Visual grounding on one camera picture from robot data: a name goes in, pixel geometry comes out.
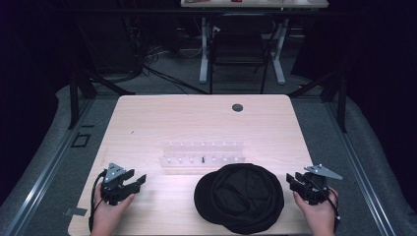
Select person's left hand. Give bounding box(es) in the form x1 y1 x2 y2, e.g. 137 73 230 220
90 183 136 236

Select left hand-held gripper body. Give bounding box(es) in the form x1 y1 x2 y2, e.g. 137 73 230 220
100 162 134 207

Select person's right hand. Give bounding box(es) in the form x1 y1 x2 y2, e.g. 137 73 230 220
292 188 338 236

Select white-legged desk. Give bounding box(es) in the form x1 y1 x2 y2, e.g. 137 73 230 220
180 0 329 86

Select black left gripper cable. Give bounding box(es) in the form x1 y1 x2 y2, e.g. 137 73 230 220
88 169 108 234

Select black folding chair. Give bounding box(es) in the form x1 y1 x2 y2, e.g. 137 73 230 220
208 12 277 95

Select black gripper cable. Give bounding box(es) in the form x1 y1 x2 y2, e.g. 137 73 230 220
308 179 342 232
88 169 108 234

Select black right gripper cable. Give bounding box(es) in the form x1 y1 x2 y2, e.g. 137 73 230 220
308 179 342 232

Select grey tape strip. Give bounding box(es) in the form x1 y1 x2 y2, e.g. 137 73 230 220
63 206 89 217

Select black floor cables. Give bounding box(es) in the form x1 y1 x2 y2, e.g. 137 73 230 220
143 64 210 95

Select clear acrylic rack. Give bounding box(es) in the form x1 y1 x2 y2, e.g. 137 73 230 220
158 140 247 169

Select aluminium floor rail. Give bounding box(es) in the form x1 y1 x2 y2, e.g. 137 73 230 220
3 97 96 236
326 99 399 236

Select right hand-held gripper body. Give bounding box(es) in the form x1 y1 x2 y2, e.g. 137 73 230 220
299 163 343 207

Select black metal stand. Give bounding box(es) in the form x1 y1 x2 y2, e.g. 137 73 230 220
287 69 348 134
67 63 136 130

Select black hat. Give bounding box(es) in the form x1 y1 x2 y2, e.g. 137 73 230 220
193 162 285 236

